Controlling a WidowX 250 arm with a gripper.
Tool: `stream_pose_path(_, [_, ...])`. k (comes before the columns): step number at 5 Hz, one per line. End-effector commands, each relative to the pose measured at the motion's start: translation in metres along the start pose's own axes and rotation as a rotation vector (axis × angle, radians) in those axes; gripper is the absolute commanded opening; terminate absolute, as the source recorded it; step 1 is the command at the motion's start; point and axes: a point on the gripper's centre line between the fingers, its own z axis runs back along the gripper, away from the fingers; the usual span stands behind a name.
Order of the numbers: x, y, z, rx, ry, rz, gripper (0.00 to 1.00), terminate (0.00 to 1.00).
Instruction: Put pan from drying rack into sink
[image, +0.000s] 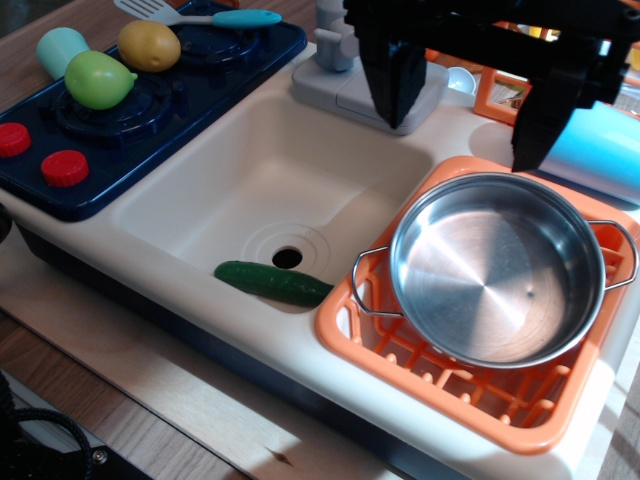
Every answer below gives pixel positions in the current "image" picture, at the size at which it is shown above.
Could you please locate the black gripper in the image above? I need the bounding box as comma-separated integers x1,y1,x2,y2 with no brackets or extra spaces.
343,0,640,173

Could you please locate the stainless steel pan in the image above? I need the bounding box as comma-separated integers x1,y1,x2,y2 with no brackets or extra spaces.
351,172,640,371

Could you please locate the cream toy sink unit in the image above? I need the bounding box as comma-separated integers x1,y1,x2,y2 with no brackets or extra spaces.
1,44,639,479

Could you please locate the grey toy faucet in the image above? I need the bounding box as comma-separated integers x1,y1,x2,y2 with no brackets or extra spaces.
292,1,449,135

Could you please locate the light blue plastic cup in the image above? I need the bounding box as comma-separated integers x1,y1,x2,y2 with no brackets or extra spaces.
539,102,639,205

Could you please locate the green toy cucumber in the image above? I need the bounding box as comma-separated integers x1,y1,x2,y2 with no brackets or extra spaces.
213,260,334,308

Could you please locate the yellow-brown toy potato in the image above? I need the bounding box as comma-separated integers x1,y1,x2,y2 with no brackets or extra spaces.
117,20,181,73

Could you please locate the green toy pear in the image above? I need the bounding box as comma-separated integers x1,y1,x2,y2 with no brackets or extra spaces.
64,50,138,111

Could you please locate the red stove knob right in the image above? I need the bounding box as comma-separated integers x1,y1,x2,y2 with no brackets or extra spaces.
40,150,90,188

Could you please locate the red stove knob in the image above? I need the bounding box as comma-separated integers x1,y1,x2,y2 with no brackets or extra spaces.
0,122,32,158
40,150,90,188

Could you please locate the dark blue toy stove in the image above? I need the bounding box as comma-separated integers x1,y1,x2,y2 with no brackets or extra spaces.
1,22,307,222

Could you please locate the mint green plastic cup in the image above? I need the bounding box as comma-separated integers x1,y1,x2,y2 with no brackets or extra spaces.
36,27,89,80

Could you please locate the red stove knob left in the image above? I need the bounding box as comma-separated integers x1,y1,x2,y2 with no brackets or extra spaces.
0,122,32,158

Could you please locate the orange wire basket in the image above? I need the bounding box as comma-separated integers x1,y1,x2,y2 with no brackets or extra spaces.
472,19,640,126

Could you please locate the spatula with blue handle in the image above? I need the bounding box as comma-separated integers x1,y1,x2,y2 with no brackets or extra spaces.
114,0,282,30

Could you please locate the black braided cable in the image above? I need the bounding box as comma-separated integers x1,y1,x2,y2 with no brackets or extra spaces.
0,372,96,480

